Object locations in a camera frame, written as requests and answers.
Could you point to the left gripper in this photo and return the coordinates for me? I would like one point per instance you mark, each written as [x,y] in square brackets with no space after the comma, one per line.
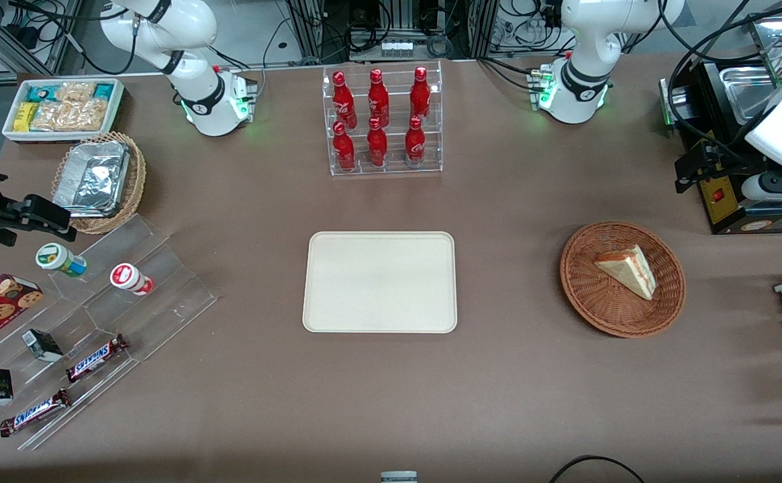
[724,159]

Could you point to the triangular sandwich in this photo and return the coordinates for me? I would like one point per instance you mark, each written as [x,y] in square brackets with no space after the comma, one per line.
[625,268]

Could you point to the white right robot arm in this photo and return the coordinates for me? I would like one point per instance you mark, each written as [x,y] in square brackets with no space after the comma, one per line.
[189,27]

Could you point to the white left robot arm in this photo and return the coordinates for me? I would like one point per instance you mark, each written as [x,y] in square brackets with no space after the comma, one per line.
[585,40]

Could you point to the light tan wicker basket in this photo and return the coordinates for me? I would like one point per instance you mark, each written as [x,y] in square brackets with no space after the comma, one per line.
[134,184]

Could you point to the brown round wicker basket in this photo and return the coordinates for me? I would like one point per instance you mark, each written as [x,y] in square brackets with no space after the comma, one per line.
[592,295]

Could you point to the beige rectangular tray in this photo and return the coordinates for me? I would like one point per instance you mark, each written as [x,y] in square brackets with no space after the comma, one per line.
[377,282]

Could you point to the green label yogurt cup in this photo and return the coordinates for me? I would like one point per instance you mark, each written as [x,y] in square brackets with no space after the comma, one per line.
[60,259]

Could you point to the black food warmer appliance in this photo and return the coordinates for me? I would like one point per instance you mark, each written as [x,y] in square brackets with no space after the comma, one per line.
[719,215]

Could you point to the aluminium foil container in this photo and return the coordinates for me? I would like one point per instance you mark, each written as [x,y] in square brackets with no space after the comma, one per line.
[92,180]

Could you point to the stainless steel pan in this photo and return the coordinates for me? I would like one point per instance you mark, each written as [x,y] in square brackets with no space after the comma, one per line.
[743,90]

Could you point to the yellow snack packet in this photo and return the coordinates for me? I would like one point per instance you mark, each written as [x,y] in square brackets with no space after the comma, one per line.
[25,117]

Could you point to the clear rice cracker packet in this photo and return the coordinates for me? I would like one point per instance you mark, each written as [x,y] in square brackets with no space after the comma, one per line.
[75,91]
[52,116]
[88,115]

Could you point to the red label yogurt cup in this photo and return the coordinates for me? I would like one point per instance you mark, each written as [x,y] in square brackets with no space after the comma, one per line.
[131,278]

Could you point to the teal snack packet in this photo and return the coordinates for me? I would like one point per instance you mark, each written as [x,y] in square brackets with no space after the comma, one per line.
[104,90]
[41,92]

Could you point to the white rectangular snack bin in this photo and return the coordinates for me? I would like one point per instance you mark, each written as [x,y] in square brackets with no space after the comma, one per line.
[117,107]

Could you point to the brown snickers bar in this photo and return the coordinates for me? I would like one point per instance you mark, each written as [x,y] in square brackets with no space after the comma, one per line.
[95,357]
[33,412]

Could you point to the clear acrylic stepped shelf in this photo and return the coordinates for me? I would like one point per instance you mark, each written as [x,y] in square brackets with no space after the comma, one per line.
[162,302]

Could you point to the red cola bottle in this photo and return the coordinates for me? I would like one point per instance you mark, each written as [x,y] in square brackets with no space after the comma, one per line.
[378,100]
[376,146]
[344,149]
[420,97]
[344,100]
[415,144]

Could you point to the clear acrylic bottle rack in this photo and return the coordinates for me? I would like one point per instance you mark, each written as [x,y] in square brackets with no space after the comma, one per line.
[390,171]

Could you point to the white power strip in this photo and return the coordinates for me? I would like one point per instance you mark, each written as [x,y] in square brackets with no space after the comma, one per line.
[396,48]

